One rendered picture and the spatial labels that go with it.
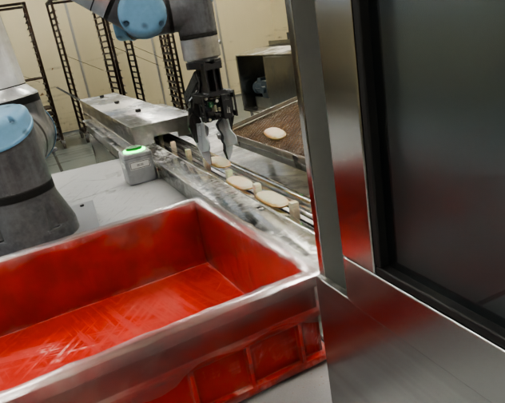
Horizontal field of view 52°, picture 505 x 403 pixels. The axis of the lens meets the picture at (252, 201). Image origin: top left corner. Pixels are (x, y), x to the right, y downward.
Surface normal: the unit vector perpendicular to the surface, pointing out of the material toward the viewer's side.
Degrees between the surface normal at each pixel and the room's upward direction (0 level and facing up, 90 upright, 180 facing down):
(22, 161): 89
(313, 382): 0
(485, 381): 90
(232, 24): 90
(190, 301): 0
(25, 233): 72
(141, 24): 91
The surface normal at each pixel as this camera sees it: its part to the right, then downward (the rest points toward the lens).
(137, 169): 0.41, 0.24
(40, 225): 0.52, -0.13
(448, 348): -0.90, 0.27
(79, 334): -0.15, -0.93
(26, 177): 0.69, 0.11
